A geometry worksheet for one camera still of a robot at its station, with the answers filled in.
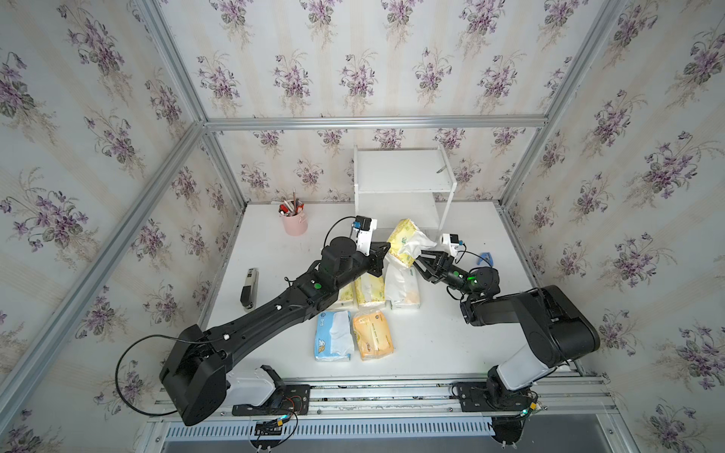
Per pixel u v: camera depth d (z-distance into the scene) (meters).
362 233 0.63
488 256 1.01
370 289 0.90
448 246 0.77
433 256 0.75
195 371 0.39
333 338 0.78
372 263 0.66
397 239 0.74
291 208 1.06
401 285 0.91
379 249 0.64
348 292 0.88
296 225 1.04
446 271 0.71
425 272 0.78
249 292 0.89
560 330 0.48
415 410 0.73
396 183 0.80
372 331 0.82
